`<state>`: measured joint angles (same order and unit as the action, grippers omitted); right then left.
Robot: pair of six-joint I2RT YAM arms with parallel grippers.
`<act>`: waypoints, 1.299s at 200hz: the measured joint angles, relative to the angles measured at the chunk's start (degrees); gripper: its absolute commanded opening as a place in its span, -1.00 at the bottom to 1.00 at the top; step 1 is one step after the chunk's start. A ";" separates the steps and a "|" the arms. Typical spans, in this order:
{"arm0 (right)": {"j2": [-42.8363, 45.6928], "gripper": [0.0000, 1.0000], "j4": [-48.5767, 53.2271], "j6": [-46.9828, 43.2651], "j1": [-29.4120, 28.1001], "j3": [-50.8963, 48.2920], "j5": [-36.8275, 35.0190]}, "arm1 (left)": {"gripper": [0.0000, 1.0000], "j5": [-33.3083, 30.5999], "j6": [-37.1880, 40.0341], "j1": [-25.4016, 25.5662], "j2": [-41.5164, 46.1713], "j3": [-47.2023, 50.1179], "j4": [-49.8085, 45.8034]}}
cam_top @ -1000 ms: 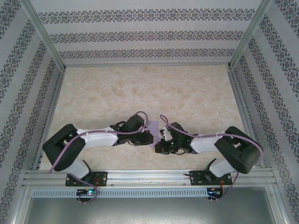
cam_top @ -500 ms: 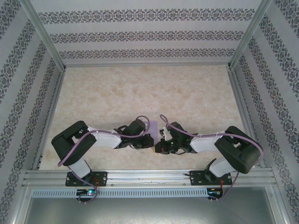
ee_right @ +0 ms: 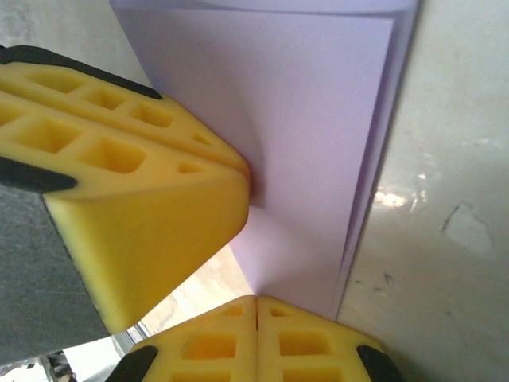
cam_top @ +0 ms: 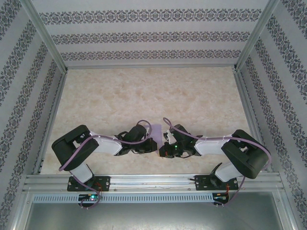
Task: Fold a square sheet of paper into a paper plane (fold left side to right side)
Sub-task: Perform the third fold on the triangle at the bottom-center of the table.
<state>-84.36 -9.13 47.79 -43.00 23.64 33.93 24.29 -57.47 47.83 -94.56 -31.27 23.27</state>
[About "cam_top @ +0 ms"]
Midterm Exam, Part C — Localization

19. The grey metal panel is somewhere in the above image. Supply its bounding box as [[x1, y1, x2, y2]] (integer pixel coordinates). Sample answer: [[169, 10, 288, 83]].
[[24, 203, 285, 230]]

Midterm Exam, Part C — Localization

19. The slotted grey cable duct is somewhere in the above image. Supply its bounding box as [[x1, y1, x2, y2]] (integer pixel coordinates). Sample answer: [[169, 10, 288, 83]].
[[32, 193, 214, 204]]

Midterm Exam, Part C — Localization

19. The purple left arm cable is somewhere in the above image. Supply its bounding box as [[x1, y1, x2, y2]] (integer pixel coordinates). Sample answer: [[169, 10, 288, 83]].
[[59, 119, 152, 209]]

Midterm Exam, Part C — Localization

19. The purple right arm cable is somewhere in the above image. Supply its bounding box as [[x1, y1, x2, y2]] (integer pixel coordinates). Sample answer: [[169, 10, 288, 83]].
[[163, 117, 270, 207]]

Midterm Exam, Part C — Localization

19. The aluminium side rail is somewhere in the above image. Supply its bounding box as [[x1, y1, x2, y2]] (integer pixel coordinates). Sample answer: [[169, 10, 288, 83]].
[[233, 69, 274, 173], [32, 71, 68, 175]]

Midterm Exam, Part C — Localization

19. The aluminium mounting rail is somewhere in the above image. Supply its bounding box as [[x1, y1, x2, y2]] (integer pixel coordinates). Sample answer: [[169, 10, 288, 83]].
[[23, 172, 285, 193]]

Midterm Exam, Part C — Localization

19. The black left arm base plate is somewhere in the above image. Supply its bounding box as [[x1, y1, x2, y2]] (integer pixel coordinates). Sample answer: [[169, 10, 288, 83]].
[[68, 175, 111, 192]]

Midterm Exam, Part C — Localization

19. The aluminium frame post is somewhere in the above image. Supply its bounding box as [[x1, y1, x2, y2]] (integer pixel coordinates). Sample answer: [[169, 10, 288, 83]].
[[233, 0, 281, 72], [273, 189, 302, 230], [21, 0, 69, 74], [8, 188, 34, 230]]

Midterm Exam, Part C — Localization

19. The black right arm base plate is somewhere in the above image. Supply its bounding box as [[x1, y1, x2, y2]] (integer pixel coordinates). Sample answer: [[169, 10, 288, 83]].
[[194, 174, 239, 192]]

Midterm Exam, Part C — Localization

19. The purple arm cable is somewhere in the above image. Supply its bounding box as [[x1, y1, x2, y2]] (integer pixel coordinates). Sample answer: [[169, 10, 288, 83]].
[[163, 117, 270, 207], [59, 119, 152, 209]]

